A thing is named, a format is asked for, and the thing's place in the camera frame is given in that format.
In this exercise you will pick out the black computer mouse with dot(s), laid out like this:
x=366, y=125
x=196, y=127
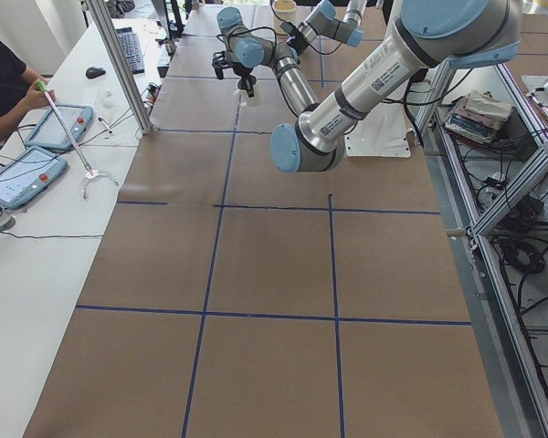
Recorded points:
x=94, y=72

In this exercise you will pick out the stack of books and cloth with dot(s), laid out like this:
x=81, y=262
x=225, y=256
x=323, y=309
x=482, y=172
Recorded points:
x=477, y=116

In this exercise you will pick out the aluminium frame rack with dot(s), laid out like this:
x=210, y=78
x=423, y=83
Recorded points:
x=481, y=225

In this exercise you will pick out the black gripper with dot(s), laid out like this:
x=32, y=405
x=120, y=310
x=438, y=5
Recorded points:
x=300, y=45
x=243, y=72

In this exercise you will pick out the long grabber stick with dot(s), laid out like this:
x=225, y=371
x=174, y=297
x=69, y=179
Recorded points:
x=91, y=174

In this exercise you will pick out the aluminium frame post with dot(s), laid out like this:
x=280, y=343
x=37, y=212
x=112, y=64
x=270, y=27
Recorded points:
x=102, y=19

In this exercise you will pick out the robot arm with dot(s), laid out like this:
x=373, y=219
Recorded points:
x=322, y=21
x=466, y=34

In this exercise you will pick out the person in black shirt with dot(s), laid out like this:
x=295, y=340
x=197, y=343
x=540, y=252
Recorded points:
x=19, y=92

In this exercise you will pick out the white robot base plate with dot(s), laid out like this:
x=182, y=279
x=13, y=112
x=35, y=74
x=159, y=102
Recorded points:
x=383, y=133

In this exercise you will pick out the black marker pen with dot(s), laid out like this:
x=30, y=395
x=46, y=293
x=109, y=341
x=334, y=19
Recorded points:
x=105, y=124

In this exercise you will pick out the cream plastic bin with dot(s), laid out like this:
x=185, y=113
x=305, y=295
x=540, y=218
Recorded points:
x=283, y=11

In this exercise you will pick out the blue teach pendant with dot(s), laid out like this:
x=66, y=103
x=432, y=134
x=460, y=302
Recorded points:
x=26, y=176
x=49, y=134

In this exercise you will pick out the upper blue teach pendant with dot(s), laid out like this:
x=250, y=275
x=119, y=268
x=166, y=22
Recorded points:
x=49, y=134

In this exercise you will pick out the black keyboard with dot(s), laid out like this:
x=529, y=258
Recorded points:
x=131, y=49

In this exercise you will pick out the lower blue teach pendant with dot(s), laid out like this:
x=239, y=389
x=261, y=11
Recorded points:
x=26, y=176

